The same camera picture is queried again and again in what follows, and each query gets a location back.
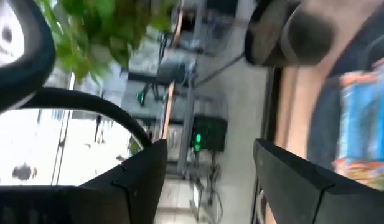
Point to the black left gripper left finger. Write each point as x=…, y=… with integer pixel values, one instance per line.
x=145, y=174

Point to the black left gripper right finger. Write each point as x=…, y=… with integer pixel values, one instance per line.
x=297, y=193

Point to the granola bar with red end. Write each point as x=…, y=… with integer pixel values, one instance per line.
x=366, y=118

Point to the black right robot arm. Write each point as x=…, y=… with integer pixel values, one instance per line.
x=307, y=37

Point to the round blue woven mat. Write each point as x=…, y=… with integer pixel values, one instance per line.
x=322, y=124

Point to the black box with green light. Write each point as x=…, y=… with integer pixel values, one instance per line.
x=210, y=130

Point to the green leafy potted tree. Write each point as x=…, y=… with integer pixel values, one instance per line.
x=101, y=28

